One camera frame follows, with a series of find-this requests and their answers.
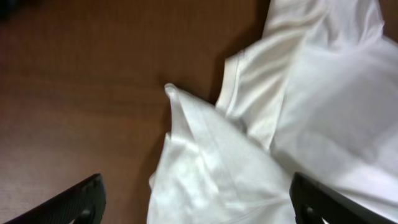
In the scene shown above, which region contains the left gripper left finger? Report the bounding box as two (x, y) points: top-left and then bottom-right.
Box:
(5, 174), (106, 224)

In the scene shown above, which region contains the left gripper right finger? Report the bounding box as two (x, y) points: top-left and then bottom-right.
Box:
(289, 172), (395, 224)

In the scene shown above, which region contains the white t-shirt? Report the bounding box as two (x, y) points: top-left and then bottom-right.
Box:
(147, 0), (397, 223)

